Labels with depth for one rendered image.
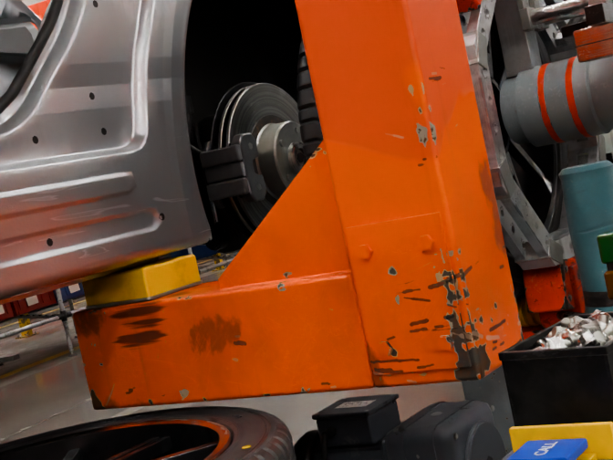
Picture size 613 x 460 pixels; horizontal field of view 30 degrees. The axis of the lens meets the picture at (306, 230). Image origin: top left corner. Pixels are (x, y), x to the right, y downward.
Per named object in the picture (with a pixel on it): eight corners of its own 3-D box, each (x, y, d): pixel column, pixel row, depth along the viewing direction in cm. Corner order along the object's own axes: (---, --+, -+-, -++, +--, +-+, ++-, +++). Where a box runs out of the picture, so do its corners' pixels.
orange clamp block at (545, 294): (520, 262, 197) (526, 314, 196) (563, 256, 192) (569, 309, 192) (535, 262, 202) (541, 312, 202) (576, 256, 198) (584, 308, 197)
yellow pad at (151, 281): (140, 292, 190) (134, 264, 190) (204, 283, 182) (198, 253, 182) (84, 309, 178) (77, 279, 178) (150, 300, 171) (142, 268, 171)
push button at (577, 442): (531, 458, 127) (526, 439, 127) (591, 456, 123) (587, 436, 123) (507, 480, 121) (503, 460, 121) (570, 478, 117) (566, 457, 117)
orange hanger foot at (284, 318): (157, 383, 193) (113, 185, 191) (428, 358, 165) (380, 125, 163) (90, 412, 179) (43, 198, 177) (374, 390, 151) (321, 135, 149)
